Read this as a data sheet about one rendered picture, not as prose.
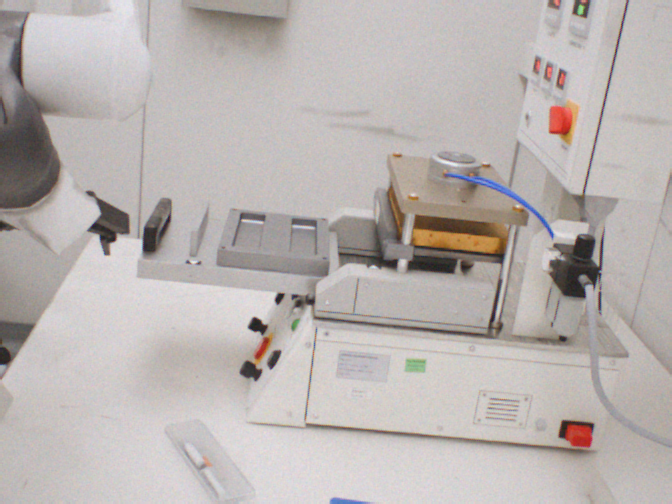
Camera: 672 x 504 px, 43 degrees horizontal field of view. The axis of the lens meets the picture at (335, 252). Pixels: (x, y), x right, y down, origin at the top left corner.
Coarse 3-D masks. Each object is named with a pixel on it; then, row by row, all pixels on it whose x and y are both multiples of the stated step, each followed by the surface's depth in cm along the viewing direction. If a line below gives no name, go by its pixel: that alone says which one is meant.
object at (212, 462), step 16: (176, 432) 119; (192, 432) 119; (208, 432) 120; (192, 448) 116; (208, 448) 116; (192, 464) 112; (208, 464) 113; (224, 464) 113; (208, 480) 110; (224, 480) 110; (240, 480) 110; (224, 496) 107
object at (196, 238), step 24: (192, 216) 145; (168, 240) 133; (192, 240) 127; (216, 240) 135; (336, 240) 142; (144, 264) 124; (168, 264) 125; (192, 264) 125; (216, 264) 126; (336, 264) 132; (240, 288) 126; (264, 288) 126; (288, 288) 126; (312, 288) 126
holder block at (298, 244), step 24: (240, 216) 142; (264, 216) 143; (288, 216) 143; (240, 240) 134; (264, 240) 131; (288, 240) 132; (312, 240) 138; (240, 264) 126; (264, 264) 126; (288, 264) 126; (312, 264) 126
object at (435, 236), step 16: (400, 224) 125; (416, 224) 126; (432, 224) 127; (448, 224) 128; (464, 224) 129; (480, 224) 130; (496, 224) 131; (416, 240) 125; (432, 240) 125; (448, 240) 125; (464, 240) 125; (480, 240) 125; (496, 240) 125; (432, 256) 126; (448, 256) 126; (464, 256) 126; (480, 256) 126; (496, 256) 126
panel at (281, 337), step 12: (288, 300) 145; (276, 312) 149; (300, 312) 131; (276, 324) 143; (288, 324) 134; (300, 324) 126; (264, 336) 147; (276, 336) 138; (288, 336) 130; (276, 348) 133; (288, 348) 126; (264, 360) 137; (276, 360) 127; (264, 372) 132; (252, 384) 135; (264, 384) 128; (252, 396) 131
